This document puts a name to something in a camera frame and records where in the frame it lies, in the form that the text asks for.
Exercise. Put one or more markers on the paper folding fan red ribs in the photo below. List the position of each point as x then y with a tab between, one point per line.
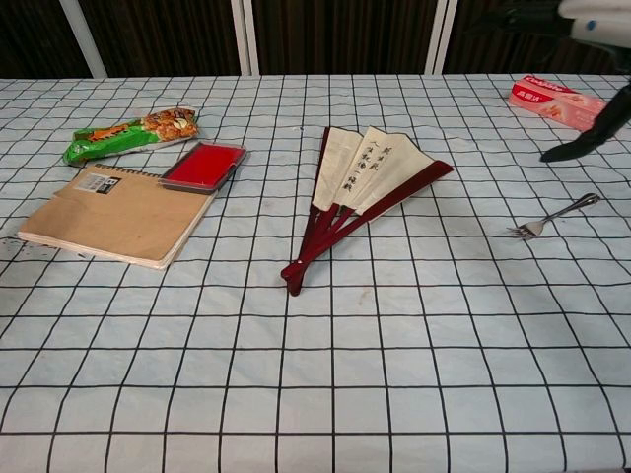
345	167

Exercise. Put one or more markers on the red ink pad case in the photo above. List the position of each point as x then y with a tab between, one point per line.
204	165

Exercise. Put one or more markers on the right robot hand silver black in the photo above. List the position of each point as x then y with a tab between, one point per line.
599	130

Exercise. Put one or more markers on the brown kraft spiral notebook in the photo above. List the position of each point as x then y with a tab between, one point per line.
118	217

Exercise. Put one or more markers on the double white frame post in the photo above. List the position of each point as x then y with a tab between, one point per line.
245	37

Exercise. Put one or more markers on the silver metal fork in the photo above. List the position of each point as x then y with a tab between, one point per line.
557	214

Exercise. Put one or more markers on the green orange snack packet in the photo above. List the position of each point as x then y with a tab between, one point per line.
123	138

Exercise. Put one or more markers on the slanted white frame post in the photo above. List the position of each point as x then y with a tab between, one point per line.
84	39

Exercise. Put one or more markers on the dark brown curtain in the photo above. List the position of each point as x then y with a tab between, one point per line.
172	34

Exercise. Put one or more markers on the white black grid tablecloth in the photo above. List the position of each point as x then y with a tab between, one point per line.
315	369

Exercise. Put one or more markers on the pink toothpaste box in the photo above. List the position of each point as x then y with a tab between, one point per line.
552	101

